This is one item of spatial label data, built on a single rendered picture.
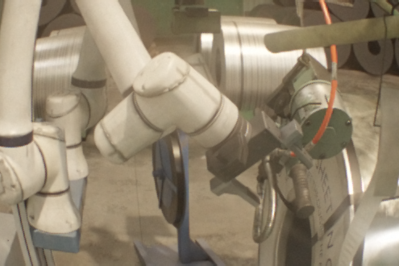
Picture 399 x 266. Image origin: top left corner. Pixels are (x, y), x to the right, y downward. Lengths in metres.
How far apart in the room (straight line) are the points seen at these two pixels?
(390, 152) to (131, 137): 0.50
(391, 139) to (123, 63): 0.64
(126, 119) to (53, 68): 5.49
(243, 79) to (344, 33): 5.72
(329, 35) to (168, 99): 0.31
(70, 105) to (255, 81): 4.83
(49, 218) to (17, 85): 0.40
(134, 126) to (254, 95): 5.60
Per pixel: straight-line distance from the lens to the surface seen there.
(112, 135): 0.99
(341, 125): 1.22
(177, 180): 3.02
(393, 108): 0.68
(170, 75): 0.91
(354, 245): 0.89
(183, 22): 2.45
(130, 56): 1.12
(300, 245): 2.11
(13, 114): 1.16
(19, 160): 1.18
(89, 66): 1.90
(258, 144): 1.02
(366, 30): 0.72
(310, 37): 0.78
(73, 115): 1.78
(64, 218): 1.38
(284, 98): 1.40
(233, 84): 6.44
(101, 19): 1.14
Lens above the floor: 1.63
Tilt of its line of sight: 13 degrees down
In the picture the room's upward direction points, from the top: 1 degrees clockwise
